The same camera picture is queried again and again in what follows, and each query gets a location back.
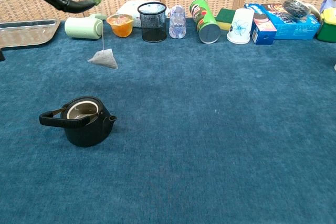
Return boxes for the tea bag with string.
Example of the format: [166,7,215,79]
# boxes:
[87,0,119,70]

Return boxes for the black teapot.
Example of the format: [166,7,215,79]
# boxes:
[39,95,118,148]

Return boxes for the pale green lint roller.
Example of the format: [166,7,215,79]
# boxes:
[64,13,108,40]

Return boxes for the stainless steel tray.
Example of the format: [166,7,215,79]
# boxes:
[0,19,61,49]

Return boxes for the white wet wipes pack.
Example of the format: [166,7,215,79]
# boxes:
[115,0,171,28]

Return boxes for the orange jelly cup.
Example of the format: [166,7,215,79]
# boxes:
[106,14,134,38]

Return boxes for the black mesh pen holder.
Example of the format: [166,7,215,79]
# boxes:
[137,2,168,43]

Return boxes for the clear plastic water bottle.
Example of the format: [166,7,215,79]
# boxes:
[169,4,187,39]

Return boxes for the green chips can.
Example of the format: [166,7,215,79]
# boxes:
[190,0,222,44]

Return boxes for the green yellow sponge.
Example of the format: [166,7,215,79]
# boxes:
[214,8,237,31]

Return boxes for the white flower paper cup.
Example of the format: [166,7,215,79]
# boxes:
[226,8,255,45]

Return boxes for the blue tablecloth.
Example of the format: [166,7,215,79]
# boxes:
[0,18,336,224]

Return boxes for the blue pink cookie box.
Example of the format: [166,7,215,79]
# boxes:
[244,3,278,46]

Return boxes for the yellow lid green container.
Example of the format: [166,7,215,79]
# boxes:
[317,7,336,43]

